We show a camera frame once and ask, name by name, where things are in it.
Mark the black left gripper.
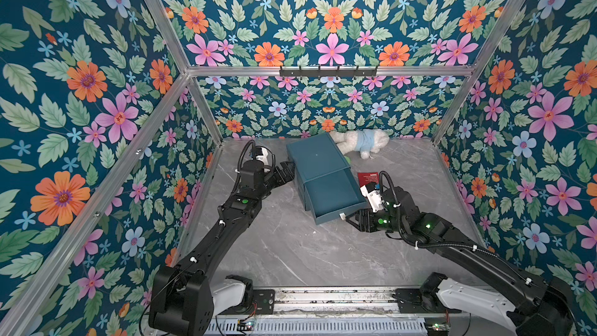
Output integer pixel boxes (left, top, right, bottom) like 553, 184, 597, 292
252, 160, 294, 202

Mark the teal drawer cabinet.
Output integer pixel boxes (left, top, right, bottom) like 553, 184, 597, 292
286, 133, 368, 225

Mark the red postcard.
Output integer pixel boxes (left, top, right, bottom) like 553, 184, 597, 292
358, 172, 379, 188

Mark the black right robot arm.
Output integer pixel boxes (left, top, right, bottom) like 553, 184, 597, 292
346, 187, 576, 335

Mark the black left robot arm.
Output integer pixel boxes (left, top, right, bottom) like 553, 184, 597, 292
147, 160, 295, 335

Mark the white plush toy dog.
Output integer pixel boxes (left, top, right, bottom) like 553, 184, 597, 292
330, 129, 390, 160

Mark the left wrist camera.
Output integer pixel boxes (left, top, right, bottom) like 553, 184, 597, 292
254, 146, 276, 170

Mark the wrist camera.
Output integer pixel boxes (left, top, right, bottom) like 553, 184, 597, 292
254, 146, 276, 170
360, 182, 384, 212

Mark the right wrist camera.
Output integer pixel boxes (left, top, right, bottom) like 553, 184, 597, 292
360, 182, 384, 212

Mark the black hook rail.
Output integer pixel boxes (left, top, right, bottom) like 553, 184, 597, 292
278, 66, 378, 79

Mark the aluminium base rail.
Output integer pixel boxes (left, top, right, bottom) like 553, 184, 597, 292
209, 284, 528, 320

